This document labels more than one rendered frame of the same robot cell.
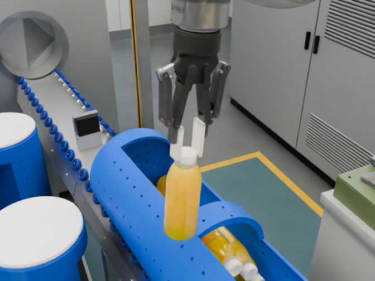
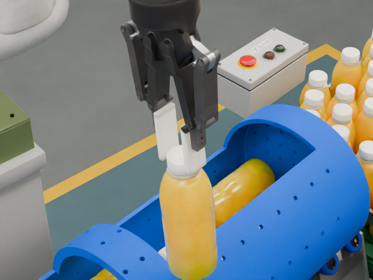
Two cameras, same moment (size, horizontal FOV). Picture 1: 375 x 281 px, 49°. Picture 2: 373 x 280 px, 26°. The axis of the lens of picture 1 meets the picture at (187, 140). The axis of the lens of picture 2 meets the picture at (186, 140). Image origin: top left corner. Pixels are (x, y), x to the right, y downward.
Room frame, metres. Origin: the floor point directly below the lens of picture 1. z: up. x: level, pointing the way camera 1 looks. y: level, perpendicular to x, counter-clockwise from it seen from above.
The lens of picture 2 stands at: (0.81, 0.71, 2.09)
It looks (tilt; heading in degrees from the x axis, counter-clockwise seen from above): 40 degrees down; 255
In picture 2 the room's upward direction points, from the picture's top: straight up
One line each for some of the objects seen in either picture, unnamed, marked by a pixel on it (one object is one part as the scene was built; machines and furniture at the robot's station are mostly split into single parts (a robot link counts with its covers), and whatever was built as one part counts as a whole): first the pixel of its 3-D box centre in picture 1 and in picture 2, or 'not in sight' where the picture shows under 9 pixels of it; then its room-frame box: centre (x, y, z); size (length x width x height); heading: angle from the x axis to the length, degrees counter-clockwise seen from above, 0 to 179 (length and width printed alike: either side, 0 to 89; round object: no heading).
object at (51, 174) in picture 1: (51, 182); not in sight; (2.00, 0.82, 0.31); 0.06 x 0.06 x 0.63; 31
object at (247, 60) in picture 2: not in sight; (247, 61); (0.32, -0.62, 1.11); 0.04 x 0.04 x 0.01
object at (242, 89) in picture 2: not in sight; (261, 72); (0.28, -0.65, 1.05); 0.20 x 0.10 x 0.10; 31
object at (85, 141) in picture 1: (88, 131); not in sight; (1.44, 0.40, 1.00); 0.10 x 0.04 x 0.15; 121
